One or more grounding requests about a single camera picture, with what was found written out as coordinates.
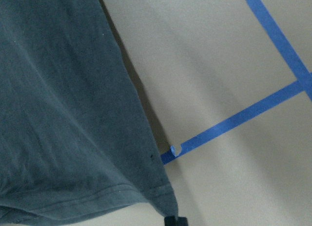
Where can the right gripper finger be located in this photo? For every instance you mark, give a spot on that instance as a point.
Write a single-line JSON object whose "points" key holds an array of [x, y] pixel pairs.
{"points": [[175, 221]]}

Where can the black graphic t-shirt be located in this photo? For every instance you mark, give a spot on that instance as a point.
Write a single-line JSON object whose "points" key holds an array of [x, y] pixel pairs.
{"points": [[75, 142]]}

